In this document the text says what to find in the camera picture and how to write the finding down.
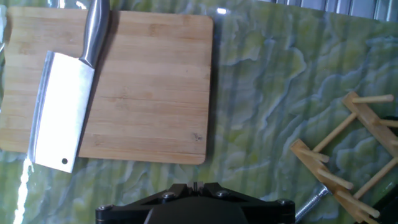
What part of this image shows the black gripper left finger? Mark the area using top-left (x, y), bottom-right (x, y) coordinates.
top-left (95, 182), bottom-right (196, 224)

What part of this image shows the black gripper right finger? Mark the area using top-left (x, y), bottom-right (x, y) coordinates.
top-left (196, 182), bottom-right (296, 224)

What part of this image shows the stainless steel cleaver knife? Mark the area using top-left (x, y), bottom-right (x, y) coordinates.
top-left (27, 0), bottom-right (111, 174)

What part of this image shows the wooden knife rack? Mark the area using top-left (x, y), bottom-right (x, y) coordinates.
top-left (289, 90), bottom-right (398, 224)

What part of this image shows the black C-clamp with steel screw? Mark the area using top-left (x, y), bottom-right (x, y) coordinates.
top-left (294, 114), bottom-right (398, 224)

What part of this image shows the green marble pattern mat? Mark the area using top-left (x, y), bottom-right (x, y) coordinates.
top-left (0, 0), bottom-right (398, 224)

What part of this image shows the bamboo cutting board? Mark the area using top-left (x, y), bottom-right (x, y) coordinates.
top-left (0, 6), bottom-right (215, 166)

